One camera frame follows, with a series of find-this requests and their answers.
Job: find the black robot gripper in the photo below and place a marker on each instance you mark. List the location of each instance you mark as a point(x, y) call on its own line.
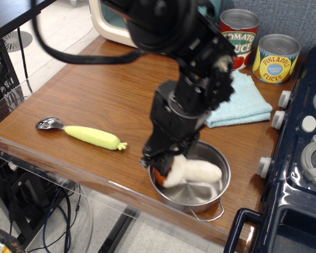
point(178, 113)

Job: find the plush mushroom toy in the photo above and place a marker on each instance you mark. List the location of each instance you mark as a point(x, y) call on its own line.
point(189, 170)

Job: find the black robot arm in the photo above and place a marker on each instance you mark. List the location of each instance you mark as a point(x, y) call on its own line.
point(205, 57)

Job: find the teal toy microwave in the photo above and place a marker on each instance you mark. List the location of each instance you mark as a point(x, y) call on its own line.
point(108, 29)

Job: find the white stove knob top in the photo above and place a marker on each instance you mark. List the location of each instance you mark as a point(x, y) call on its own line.
point(284, 99)

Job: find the white stove knob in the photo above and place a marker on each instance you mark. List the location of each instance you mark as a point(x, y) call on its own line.
point(278, 119)
point(284, 99)
point(263, 166)

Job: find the dark blue toy stove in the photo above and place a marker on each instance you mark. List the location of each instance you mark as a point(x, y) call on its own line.
point(287, 220)

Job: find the silver metal pot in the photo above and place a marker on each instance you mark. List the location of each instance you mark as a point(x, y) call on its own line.
point(193, 197)

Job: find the white stove knob bottom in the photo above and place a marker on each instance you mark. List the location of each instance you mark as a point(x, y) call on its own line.
point(263, 166)

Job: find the light blue folded cloth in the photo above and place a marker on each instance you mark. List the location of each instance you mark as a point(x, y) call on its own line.
point(246, 104)

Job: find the white stove knob middle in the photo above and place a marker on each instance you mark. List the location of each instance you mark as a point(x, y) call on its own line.
point(278, 119)

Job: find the pineapple slices can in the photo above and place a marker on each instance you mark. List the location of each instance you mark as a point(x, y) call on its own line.
point(276, 58)

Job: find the clear acrylic table guard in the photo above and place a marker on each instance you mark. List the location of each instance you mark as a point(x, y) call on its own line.
point(116, 99)

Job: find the tomato sauce can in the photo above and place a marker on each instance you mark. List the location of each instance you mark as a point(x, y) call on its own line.
point(240, 27)

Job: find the black desk at left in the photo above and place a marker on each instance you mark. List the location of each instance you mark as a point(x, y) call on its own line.
point(13, 14)

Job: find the spoon with green handle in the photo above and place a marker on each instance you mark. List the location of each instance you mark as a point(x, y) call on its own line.
point(92, 136)

